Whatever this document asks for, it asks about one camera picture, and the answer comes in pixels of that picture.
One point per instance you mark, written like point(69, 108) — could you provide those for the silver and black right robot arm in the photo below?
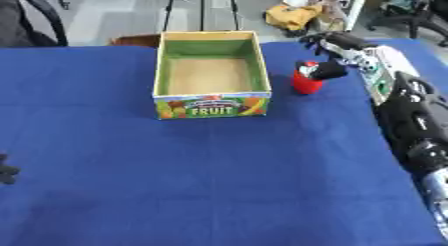
point(408, 100)

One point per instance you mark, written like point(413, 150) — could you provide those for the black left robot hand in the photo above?
point(7, 171)

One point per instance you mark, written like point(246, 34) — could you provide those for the cardboard box with green inside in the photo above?
point(210, 76)

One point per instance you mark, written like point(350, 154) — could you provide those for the yellow bag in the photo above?
point(291, 16)

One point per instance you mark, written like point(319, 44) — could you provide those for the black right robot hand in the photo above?
point(338, 43)

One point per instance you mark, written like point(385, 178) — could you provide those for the black tripod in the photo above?
point(201, 8)

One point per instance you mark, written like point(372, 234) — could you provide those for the red toy bottle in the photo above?
point(305, 79)

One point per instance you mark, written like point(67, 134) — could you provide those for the black chair with star base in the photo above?
point(415, 11)

